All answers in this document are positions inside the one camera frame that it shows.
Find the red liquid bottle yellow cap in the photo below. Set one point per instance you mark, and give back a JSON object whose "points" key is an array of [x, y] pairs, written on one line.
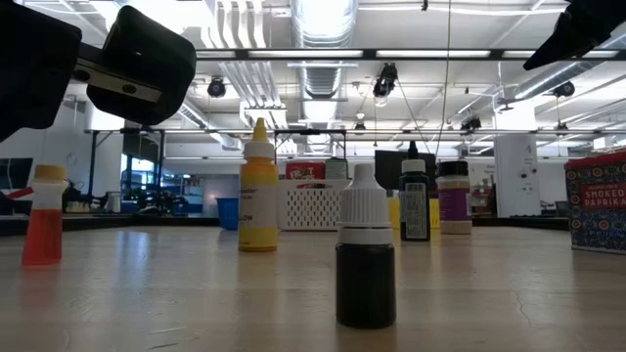
{"points": [[43, 234]]}

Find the black computer monitor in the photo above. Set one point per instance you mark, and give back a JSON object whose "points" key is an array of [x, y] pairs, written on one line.
{"points": [[386, 168]]}

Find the yellow food colouring bottle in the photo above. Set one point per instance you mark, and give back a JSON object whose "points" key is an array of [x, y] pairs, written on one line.
{"points": [[258, 171]]}

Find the black ceiling spotlight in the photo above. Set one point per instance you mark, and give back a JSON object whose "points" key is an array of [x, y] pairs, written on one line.
{"points": [[564, 89], [359, 126], [216, 88], [471, 123], [385, 80]]}

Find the smoked paprika tin red lid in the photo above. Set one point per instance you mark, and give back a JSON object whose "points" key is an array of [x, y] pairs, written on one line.
{"points": [[599, 205]]}

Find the slim silver ventilation duct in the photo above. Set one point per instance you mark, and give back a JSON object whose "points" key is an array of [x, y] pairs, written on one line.
{"points": [[548, 83]]}

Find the white pillar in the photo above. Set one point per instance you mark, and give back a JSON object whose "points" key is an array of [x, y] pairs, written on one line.
{"points": [[516, 176]]}

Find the wide silver spiral duct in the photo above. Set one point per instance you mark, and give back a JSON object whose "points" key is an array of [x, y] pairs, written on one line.
{"points": [[320, 80]]}

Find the dark flat monitor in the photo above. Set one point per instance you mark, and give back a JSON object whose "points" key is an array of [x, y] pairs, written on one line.
{"points": [[14, 171]]}

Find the dark dropper bottle white cap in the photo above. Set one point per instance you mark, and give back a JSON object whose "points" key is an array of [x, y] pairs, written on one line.
{"points": [[365, 278]]}

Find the black-tipped dropper bottle white label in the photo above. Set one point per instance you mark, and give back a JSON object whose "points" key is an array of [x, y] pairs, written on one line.
{"points": [[415, 195]]}

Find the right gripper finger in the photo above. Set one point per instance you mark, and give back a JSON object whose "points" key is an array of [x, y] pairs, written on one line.
{"points": [[567, 41]]}

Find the black workstation frame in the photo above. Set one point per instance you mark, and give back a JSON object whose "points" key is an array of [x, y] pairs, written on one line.
{"points": [[303, 131]]}

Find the purple-label spice jar black lid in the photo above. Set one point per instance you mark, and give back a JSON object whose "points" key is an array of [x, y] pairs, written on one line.
{"points": [[455, 195]]}

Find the red shelf rack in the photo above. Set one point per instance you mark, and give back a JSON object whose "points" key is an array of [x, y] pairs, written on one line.
{"points": [[483, 200]]}

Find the silver camera mount strip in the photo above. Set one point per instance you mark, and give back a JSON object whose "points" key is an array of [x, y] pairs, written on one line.
{"points": [[117, 83]]}

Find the yellow plastic basket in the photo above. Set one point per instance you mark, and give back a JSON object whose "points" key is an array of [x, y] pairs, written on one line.
{"points": [[393, 212]]}

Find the blue plastic tray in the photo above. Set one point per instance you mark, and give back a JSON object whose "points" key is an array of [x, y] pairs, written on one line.
{"points": [[228, 212]]}

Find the white perforated plastic basket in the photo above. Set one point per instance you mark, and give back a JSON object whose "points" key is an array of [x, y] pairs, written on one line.
{"points": [[313, 205]]}

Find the black aluminium table frame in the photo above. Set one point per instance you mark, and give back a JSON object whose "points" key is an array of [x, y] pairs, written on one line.
{"points": [[147, 222]]}

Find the black rig crossbeam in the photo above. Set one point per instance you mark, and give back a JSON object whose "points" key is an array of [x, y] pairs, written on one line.
{"points": [[369, 54]]}

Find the green mini cereal box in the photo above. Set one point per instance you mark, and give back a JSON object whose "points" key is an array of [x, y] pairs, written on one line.
{"points": [[336, 168]]}

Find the ceiling light strip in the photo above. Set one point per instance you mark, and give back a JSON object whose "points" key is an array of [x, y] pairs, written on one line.
{"points": [[318, 53], [433, 53], [513, 53]]}

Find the white cup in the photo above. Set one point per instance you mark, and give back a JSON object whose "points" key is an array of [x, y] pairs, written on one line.
{"points": [[114, 203]]}

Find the red Froot Loops box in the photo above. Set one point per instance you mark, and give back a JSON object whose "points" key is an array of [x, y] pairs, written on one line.
{"points": [[304, 171]]}

